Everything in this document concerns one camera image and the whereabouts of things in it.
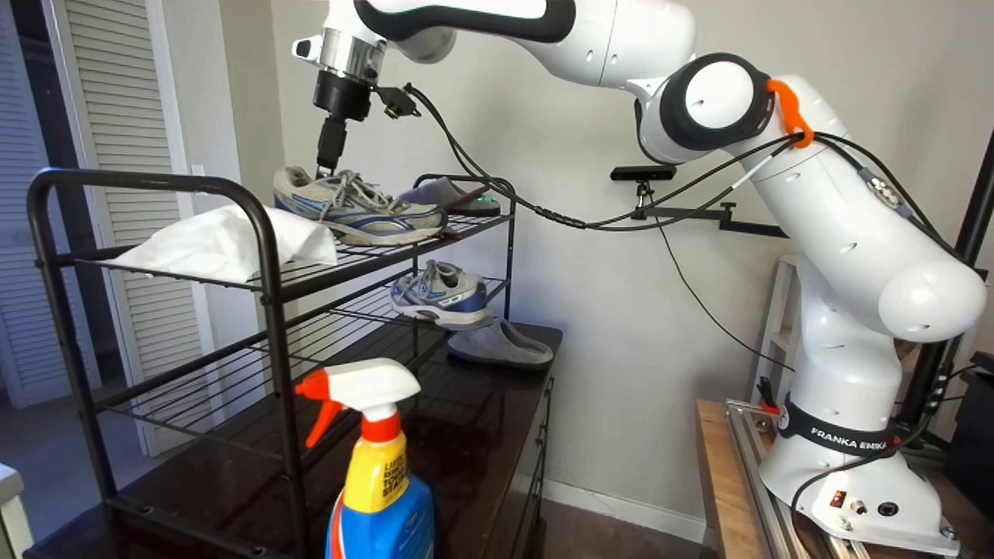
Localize white blue sneaker middle shelf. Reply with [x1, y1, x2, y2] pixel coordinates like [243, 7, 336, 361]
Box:
[392, 262, 489, 328]

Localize white blue running shoe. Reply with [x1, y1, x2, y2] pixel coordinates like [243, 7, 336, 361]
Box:
[274, 167, 440, 244]

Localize black camera on wall arm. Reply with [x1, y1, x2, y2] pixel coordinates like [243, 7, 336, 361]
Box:
[609, 163, 787, 238]

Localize grey slipper on cabinet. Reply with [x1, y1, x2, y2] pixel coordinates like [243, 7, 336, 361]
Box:
[447, 320, 552, 370]

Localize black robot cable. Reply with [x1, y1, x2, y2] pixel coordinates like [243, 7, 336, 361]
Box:
[401, 80, 973, 267]

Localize blue yellow spray bottle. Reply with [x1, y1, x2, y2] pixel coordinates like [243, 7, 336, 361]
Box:
[294, 356, 434, 559]

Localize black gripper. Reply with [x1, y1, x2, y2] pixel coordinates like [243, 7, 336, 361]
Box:
[313, 72, 371, 170]

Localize dark wooden cabinet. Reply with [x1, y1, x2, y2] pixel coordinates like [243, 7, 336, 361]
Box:
[26, 320, 556, 559]

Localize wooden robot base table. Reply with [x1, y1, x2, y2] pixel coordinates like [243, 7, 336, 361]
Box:
[693, 393, 994, 559]

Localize white crumpled cloth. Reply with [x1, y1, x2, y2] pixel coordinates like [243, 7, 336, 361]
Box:
[118, 204, 339, 282]

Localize grey slipper on top shelf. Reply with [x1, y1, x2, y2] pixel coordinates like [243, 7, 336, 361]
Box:
[403, 177, 500, 218]

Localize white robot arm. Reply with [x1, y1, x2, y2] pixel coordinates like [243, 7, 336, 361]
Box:
[293, 0, 986, 559]

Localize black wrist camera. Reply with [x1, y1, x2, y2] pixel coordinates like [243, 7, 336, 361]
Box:
[376, 87, 417, 119]

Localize black metal shoe rack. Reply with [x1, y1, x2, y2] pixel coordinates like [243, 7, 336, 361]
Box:
[29, 167, 494, 559]

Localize white louvered door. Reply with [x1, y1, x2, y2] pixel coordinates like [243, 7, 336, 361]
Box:
[44, 0, 210, 457]

